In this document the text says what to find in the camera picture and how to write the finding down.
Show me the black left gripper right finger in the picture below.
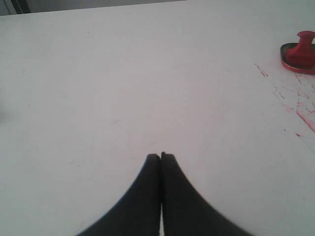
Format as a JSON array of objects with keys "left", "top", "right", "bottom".
[{"left": 161, "top": 152, "right": 250, "bottom": 236}]

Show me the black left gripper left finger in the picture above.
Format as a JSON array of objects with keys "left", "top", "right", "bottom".
[{"left": 79, "top": 154, "right": 161, "bottom": 236}]

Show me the dark post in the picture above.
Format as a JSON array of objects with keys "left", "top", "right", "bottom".
[{"left": 11, "top": 0, "right": 31, "bottom": 14}]

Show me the red rubber stamp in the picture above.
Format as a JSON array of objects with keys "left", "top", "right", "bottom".
[{"left": 285, "top": 30, "right": 315, "bottom": 67}]

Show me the gold tin lid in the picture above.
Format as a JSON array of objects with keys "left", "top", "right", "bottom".
[{"left": 280, "top": 43, "right": 315, "bottom": 75}]

